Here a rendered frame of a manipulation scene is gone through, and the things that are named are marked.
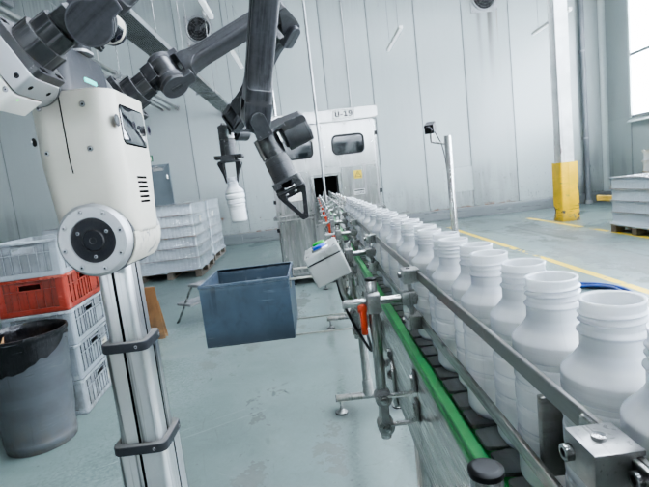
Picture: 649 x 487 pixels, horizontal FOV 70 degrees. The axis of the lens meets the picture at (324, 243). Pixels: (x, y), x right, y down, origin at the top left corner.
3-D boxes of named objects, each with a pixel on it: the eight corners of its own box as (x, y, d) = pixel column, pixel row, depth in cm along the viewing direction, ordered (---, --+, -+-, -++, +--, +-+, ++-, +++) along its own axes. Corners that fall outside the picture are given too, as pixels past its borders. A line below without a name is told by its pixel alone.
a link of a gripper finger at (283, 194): (319, 211, 111) (300, 175, 110) (320, 212, 104) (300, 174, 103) (294, 223, 111) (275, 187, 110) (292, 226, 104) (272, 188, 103)
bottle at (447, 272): (477, 353, 63) (468, 233, 61) (494, 371, 57) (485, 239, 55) (434, 358, 63) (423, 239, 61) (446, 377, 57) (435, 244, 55)
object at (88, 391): (89, 414, 289) (82, 380, 287) (19, 425, 285) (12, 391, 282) (119, 375, 349) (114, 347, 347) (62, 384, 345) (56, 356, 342)
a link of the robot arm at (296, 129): (240, 107, 103) (246, 118, 96) (287, 84, 104) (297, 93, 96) (264, 154, 110) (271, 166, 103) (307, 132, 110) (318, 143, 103)
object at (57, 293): (70, 309, 282) (63, 273, 279) (-3, 320, 277) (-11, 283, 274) (102, 289, 342) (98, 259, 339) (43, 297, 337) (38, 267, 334)
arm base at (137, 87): (104, 77, 123) (133, 115, 124) (128, 59, 122) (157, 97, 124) (118, 85, 131) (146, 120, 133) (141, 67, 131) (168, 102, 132)
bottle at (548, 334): (513, 457, 40) (500, 271, 38) (588, 457, 39) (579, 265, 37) (531, 505, 34) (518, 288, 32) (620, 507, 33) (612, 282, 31)
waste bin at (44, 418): (62, 459, 241) (38, 340, 232) (-26, 470, 240) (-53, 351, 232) (101, 415, 286) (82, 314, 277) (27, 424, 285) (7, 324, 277)
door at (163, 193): (181, 251, 1124) (167, 163, 1097) (139, 256, 1123) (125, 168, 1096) (182, 250, 1134) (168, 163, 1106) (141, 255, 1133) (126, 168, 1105)
